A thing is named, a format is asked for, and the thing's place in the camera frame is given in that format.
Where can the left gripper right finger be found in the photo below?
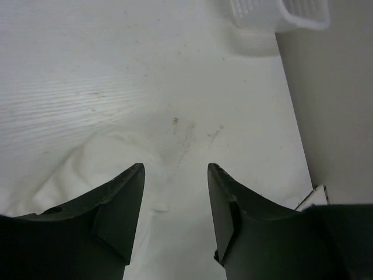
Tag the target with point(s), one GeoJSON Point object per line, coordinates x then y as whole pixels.
{"type": "Point", "coordinates": [259, 239]}

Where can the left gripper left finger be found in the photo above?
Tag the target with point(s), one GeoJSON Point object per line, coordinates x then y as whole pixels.
{"type": "Point", "coordinates": [89, 237]}

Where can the white tank top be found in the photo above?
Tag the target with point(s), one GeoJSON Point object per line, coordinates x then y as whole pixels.
{"type": "Point", "coordinates": [174, 237]}

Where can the white plastic basket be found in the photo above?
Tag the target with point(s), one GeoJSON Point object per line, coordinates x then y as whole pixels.
{"type": "Point", "coordinates": [249, 28]}

